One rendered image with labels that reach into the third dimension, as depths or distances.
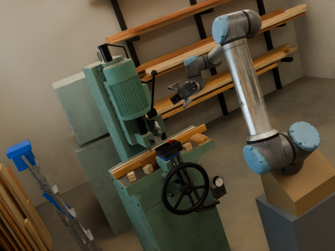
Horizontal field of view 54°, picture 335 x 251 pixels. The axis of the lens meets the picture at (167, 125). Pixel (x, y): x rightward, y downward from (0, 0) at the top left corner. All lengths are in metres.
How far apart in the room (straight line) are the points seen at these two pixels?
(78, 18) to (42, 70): 0.73
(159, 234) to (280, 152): 0.88
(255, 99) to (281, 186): 0.50
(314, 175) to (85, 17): 3.15
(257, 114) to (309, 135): 0.26
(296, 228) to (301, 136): 0.50
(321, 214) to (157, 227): 0.89
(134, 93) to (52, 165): 2.66
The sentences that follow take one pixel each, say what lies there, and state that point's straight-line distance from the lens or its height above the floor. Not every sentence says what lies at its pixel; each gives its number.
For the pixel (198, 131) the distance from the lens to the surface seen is 2.13.
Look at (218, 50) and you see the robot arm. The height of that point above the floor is 1.39.
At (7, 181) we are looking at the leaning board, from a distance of 3.18.
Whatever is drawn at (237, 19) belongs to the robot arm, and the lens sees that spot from 1.55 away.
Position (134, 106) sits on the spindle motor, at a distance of 1.82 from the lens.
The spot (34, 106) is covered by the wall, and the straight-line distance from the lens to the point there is 4.15.
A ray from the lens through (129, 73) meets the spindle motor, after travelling 1.80.
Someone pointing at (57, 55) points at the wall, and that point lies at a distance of 4.12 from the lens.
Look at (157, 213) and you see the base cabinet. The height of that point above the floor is 0.65.
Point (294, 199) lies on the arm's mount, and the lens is 1.78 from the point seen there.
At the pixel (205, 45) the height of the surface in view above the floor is 1.12.
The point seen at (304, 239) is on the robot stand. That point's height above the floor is 0.41.
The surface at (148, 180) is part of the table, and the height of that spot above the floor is 0.87.
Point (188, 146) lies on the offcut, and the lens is 1.94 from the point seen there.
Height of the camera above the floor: 1.71
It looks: 19 degrees down
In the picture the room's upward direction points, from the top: 20 degrees counter-clockwise
